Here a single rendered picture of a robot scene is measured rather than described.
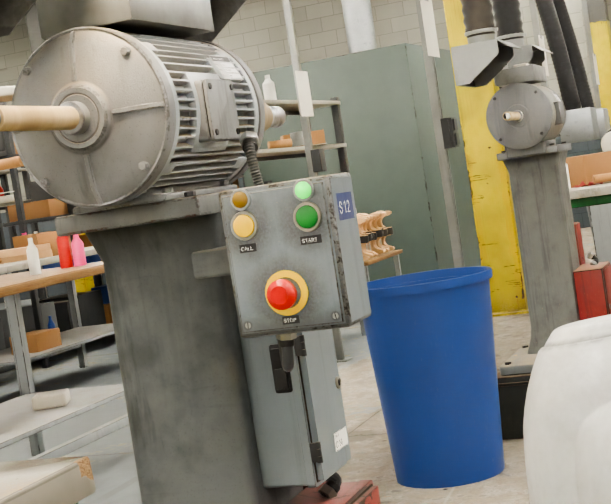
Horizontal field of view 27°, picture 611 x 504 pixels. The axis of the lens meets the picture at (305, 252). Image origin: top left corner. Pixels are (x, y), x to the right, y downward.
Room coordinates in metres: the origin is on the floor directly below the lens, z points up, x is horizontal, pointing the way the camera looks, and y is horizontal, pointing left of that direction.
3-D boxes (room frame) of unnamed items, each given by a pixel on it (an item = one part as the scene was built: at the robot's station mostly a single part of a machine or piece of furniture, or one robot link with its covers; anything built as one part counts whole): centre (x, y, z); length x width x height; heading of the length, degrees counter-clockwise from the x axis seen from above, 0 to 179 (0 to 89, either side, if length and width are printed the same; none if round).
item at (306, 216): (1.63, -0.01, 1.07); 0.03 x 0.01 x 0.03; 69
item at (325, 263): (1.76, 0.01, 0.99); 0.24 x 0.21 x 0.26; 159
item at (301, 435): (1.94, 0.04, 0.93); 0.15 x 0.10 x 0.55; 159
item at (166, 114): (1.93, 0.20, 1.25); 0.41 x 0.27 x 0.26; 159
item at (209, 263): (1.79, 0.07, 1.02); 0.19 x 0.04 x 0.04; 69
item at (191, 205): (1.99, 0.19, 1.11); 0.36 x 0.24 x 0.04; 159
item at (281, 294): (1.64, 0.03, 0.98); 0.04 x 0.04 x 0.04; 69
